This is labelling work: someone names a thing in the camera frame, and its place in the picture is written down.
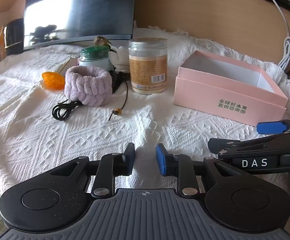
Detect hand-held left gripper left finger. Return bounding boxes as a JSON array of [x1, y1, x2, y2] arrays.
[[51, 142, 136, 198]]

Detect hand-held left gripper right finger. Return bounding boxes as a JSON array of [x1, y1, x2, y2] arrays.
[[156, 143, 235, 197]]

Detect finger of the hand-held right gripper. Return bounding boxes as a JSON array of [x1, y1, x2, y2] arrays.
[[207, 132, 290, 160], [257, 116, 290, 135]]

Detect pink cardboard box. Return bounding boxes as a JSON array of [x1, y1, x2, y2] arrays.
[[173, 50, 289, 127]]

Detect black hair claw clip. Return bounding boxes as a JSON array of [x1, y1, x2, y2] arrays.
[[109, 70, 122, 95]]

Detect leopard plush keychain with cords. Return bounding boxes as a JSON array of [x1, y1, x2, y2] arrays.
[[94, 35, 130, 121]]

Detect white knitted blanket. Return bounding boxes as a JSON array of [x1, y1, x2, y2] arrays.
[[0, 25, 290, 198]]

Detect clear plastic jar beige label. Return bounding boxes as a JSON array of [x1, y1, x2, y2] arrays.
[[128, 38, 168, 95]]

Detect white fabric item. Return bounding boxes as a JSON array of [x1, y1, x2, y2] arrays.
[[109, 46, 131, 72]]

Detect green lid jar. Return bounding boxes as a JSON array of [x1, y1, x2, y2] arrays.
[[80, 46, 114, 73]]

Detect orange crochet flower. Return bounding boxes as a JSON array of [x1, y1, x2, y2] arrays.
[[41, 57, 72, 91]]

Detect black flat screen monitor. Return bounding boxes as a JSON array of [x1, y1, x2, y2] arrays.
[[23, 0, 137, 51]]

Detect black appliance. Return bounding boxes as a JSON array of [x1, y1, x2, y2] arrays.
[[4, 18, 25, 56]]

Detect white power cable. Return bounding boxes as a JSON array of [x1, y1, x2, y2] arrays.
[[267, 0, 290, 68]]

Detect black coiled cord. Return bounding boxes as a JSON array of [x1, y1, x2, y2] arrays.
[[52, 99, 83, 122]]

